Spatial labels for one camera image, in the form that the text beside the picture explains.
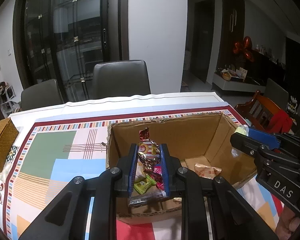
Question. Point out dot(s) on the black and white stick packet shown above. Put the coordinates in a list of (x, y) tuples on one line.
[(145, 200)]

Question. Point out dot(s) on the brown wooden chair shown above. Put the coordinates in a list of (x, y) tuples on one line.
[(255, 110)]

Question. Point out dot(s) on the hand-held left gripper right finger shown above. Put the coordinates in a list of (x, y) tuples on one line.
[(166, 170)]

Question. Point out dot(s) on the pale green candy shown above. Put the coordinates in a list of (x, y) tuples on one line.
[(241, 130)]

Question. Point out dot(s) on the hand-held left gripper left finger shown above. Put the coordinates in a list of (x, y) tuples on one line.
[(132, 170)]

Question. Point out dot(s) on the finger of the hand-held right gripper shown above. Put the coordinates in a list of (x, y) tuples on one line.
[(262, 137), (250, 147)]

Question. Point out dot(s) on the brown cardboard box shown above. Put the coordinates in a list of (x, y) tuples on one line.
[(190, 140)]

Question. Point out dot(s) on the green candy packet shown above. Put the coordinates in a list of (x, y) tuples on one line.
[(142, 186)]

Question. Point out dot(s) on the grey armchair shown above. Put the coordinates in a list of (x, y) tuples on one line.
[(276, 93)]

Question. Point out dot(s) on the pink candy packet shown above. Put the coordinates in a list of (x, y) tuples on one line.
[(158, 177)]

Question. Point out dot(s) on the glass sliding door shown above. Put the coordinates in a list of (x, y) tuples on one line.
[(72, 37)]

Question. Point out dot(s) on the red cloth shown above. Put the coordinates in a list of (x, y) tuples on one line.
[(281, 121)]

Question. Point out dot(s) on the red foil balloons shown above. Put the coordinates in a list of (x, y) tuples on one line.
[(243, 48)]

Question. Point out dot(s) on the person's right hand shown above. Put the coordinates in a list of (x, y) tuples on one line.
[(288, 223)]

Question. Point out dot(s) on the gold snack bag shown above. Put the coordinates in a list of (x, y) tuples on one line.
[(207, 171)]

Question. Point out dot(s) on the white shoe rack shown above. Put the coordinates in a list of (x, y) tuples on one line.
[(7, 97)]

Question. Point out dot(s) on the golden woven box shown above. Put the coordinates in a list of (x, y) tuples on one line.
[(2, 145)]

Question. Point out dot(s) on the white low console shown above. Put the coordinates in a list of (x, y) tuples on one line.
[(237, 85)]

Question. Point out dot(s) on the grey padded chair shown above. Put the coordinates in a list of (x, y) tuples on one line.
[(121, 80), (41, 96)]

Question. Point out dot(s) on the dark red twist-wrapped candy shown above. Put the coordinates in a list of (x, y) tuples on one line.
[(148, 150)]

